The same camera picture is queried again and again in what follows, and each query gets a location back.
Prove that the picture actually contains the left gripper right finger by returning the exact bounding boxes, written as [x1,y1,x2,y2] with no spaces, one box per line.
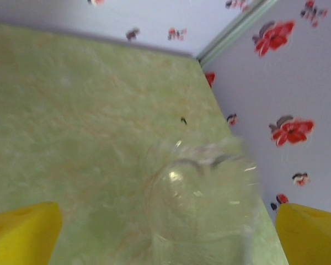
[275,202,331,265]

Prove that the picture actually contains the aluminium frame post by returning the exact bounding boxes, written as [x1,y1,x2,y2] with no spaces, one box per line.
[196,0,279,66]

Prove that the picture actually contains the clear unlabelled plastic bottle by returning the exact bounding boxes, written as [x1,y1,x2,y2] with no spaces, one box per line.
[142,136,267,265]

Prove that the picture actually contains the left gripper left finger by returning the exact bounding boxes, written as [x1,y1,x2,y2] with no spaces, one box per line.
[0,201,63,265]

